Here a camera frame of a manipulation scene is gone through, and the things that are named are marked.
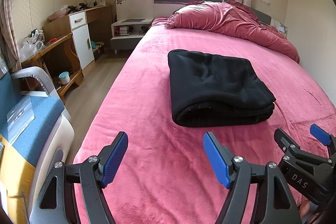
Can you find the white bedside table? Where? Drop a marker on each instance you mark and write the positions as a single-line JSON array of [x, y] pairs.
[[127, 33]]

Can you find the dark grey headboard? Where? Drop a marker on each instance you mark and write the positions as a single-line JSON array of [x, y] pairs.
[[164, 8]]

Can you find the white plastic bag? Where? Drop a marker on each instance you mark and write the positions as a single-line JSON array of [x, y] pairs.
[[30, 45]]

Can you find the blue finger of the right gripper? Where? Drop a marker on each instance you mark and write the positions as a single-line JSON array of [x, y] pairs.
[[285, 142], [321, 135]]

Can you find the black embroidered pants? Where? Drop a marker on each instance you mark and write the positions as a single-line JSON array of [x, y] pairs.
[[213, 90]]

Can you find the crumpled dark pink duvet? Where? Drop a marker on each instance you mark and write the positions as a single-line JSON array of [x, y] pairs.
[[232, 19]]

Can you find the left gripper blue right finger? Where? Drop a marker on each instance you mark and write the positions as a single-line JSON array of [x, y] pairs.
[[274, 202]]

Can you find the wooden desk with white cabinet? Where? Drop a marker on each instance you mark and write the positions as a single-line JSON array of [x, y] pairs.
[[71, 42]]

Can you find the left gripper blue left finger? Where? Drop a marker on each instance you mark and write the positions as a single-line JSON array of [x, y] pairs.
[[56, 202]]

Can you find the white floral board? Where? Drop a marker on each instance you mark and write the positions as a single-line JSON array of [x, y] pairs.
[[134, 9]]

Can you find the small teal white pot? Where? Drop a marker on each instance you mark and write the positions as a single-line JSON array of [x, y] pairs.
[[64, 78]]

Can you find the pink bed sheet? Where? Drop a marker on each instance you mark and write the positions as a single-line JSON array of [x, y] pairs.
[[165, 176]]

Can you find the blue cushioned armchair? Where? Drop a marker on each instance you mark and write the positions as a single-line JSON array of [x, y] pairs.
[[47, 140]]

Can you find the clear plastic document sleeve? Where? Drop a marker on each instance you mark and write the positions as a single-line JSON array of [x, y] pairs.
[[19, 118]]

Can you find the right hand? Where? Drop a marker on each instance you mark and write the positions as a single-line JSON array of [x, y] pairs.
[[307, 212]]

